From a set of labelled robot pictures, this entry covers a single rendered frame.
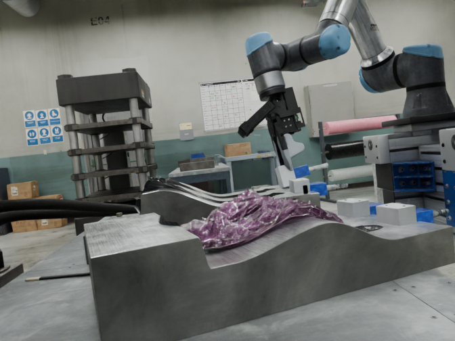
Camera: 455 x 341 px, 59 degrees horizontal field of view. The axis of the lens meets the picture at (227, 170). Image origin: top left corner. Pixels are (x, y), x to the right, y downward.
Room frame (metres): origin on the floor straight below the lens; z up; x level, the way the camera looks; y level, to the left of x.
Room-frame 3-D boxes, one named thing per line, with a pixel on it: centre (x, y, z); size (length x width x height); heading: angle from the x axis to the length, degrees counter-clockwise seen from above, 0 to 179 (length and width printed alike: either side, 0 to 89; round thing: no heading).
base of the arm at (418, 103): (1.33, -0.67, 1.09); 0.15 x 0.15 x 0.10
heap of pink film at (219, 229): (0.63, -0.04, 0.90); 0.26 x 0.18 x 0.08; 111
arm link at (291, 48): (1.13, -0.22, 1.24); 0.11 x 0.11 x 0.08; 37
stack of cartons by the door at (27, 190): (6.97, 3.31, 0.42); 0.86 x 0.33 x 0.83; 94
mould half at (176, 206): (0.97, 0.07, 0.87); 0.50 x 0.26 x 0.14; 94
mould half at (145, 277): (0.62, -0.04, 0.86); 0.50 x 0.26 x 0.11; 111
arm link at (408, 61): (1.33, -0.67, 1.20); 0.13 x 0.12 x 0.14; 37
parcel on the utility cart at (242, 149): (7.02, -0.21, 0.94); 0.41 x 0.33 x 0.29; 101
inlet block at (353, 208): (0.77, -0.27, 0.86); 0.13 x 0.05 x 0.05; 111
